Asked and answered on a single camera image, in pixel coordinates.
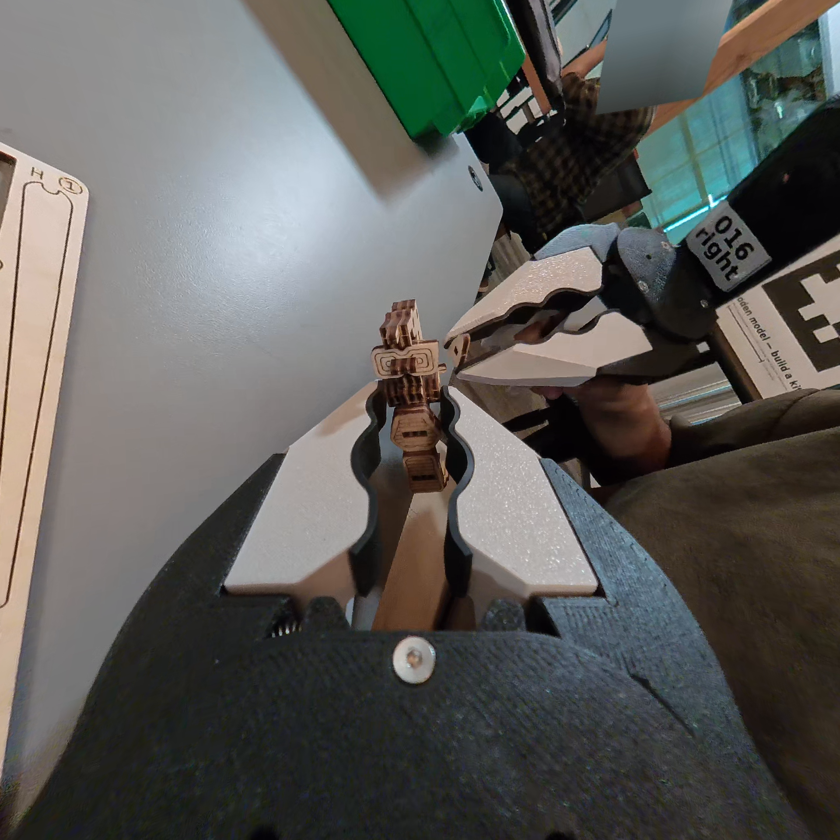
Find wooden puzzle sheet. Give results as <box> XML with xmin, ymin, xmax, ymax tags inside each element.
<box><xmin>0</xmin><ymin>140</ymin><xmax>91</xmax><ymax>818</ymax></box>

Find grey desk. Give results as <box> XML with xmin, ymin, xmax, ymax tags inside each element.
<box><xmin>0</xmin><ymin>0</ymin><xmax>505</xmax><ymax>818</ymax></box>

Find person's right hand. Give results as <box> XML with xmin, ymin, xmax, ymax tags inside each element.
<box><xmin>525</xmin><ymin>375</ymin><xmax>673</xmax><ymax>475</ymax></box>

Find wooden shelf board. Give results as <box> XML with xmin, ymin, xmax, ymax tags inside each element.
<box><xmin>646</xmin><ymin>0</ymin><xmax>840</xmax><ymax>135</ymax></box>

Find green plastic box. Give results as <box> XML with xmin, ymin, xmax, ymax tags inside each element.
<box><xmin>327</xmin><ymin>0</ymin><xmax>527</xmax><ymax>140</ymax></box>

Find person's trousers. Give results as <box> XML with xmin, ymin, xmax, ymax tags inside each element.
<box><xmin>591</xmin><ymin>420</ymin><xmax>840</xmax><ymax>840</ymax></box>

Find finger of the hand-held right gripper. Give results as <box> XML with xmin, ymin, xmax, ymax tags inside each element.
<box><xmin>454</xmin><ymin>310</ymin><xmax>656</xmax><ymax>391</ymax></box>
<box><xmin>444</xmin><ymin>223</ymin><xmax>622</xmax><ymax>355</ymax></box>

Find white printed model box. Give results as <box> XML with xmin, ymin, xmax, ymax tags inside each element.
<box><xmin>714</xmin><ymin>257</ymin><xmax>840</xmax><ymax>403</ymax></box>

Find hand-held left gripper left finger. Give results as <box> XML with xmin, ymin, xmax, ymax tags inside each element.
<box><xmin>222</xmin><ymin>384</ymin><xmax>383</xmax><ymax>598</ymax></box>

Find wooden robot model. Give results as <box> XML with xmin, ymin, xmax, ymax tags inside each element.
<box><xmin>369</xmin><ymin>299</ymin><xmax>455</xmax><ymax>494</ymax></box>

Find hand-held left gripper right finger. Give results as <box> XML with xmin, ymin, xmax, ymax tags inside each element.
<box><xmin>441</xmin><ymin>386</ymin><xmax>601</xmax><ymax>598</ymax></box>

